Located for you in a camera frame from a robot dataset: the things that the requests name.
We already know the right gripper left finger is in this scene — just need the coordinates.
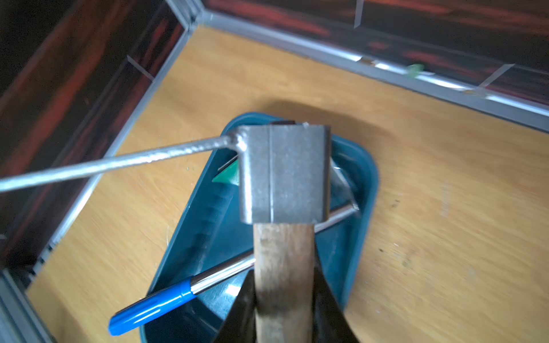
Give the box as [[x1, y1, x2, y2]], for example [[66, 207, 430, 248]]
[[214, 270, 257, 343]]

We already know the chrome hoe blue grip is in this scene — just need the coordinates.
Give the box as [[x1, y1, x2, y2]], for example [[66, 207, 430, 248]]
[[108, 161, 359, 336]]

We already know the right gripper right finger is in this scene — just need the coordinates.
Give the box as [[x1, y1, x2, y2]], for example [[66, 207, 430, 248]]
[[313, 252, 359, 343]]

